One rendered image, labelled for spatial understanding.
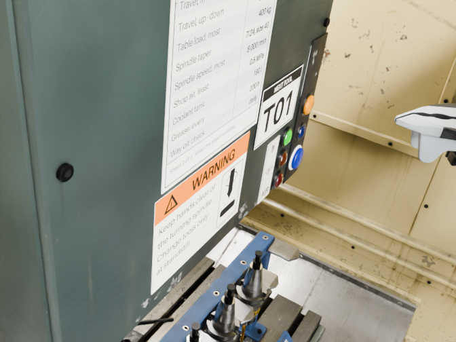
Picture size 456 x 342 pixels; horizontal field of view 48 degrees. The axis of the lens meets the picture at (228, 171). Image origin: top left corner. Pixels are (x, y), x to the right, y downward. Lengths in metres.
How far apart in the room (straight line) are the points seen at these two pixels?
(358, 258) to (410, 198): 0.29
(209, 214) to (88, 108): 0.24
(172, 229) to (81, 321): 0.11
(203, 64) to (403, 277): 1.34
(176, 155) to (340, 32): 1.02
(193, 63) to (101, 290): 0.18
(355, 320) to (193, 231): 1.23
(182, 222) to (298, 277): 1.28
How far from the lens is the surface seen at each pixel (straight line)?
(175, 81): 0.37
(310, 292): 1.71
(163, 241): 0.45
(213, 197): 0.51
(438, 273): 1.62
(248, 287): 1.07
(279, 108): 0.58
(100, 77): 0.31
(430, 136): 0.69
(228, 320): 0.99
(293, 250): 1.22
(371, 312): 1.70
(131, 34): 0.32
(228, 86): 0.45
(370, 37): 1.37
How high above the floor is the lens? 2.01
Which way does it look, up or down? 34 degrees down
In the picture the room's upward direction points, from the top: 8 degrees clockwise
